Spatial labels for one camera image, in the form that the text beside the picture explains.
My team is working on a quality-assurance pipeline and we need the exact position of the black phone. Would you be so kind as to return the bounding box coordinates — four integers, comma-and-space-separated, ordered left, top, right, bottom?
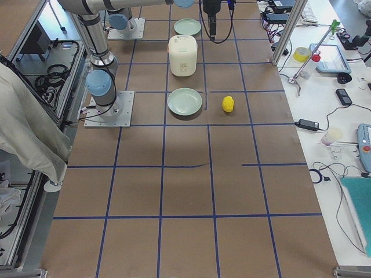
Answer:
336, 89, 352, 106

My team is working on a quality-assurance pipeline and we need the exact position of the black power adapter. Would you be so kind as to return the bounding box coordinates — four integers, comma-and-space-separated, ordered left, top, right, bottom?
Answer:
295, 119, 319, 131

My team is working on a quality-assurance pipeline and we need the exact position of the blue teach pendant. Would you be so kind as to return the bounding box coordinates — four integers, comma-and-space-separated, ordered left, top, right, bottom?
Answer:
357, 123, 370, 173

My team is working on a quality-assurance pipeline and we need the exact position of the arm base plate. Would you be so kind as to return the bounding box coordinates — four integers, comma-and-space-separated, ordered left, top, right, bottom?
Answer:
108, 16, 146, 41
84, 91, 134, 128

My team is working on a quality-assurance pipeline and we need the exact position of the white rice cooker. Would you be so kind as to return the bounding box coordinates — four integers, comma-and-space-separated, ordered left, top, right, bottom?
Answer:
168, 35, 198, 77

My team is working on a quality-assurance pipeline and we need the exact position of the person in grey jacket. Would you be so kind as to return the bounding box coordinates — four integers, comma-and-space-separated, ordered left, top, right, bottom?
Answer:
1, 64, 72, 183

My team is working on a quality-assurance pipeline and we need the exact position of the green plate far side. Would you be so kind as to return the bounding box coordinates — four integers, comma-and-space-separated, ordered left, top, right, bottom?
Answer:
174, 19, 201, 36

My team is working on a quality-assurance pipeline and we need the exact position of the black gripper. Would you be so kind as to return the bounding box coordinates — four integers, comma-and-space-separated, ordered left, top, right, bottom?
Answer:
202, 0, 221, 40

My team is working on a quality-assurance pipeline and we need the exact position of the green plate near potato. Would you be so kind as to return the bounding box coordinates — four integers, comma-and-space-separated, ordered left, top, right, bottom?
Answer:
167, 88, 202, 116

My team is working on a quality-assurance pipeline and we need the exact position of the teal cutting mat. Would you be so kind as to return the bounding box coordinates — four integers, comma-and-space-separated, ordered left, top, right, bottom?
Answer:
341, 177, 370, 257

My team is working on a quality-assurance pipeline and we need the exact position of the yellow toy potato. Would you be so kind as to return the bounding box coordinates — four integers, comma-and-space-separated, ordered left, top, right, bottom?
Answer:
221, 96, 235, 113

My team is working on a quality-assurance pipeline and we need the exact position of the yellow tape roll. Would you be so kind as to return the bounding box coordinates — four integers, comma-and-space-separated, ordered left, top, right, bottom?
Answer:
293, 47, 312, 63

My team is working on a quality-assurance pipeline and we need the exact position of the metal clamp stand rod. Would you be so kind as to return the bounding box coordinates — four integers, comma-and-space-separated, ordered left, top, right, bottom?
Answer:
288, 20, 340, 96

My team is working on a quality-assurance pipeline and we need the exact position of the aluminium frame post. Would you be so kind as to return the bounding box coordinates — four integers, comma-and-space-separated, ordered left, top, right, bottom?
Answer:
271, 0, 307, 65

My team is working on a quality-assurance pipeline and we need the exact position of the paper cup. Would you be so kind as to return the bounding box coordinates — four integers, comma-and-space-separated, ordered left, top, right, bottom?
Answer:
321, 128, 343, 145

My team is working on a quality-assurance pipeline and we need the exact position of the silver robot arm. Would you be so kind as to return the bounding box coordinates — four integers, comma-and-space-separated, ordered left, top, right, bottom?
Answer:
107, 8, 137, 34
59, 0, 194, 69

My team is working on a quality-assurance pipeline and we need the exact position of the blue tablet device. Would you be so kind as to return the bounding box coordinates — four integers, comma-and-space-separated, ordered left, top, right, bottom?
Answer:
309, 44, 351, 74

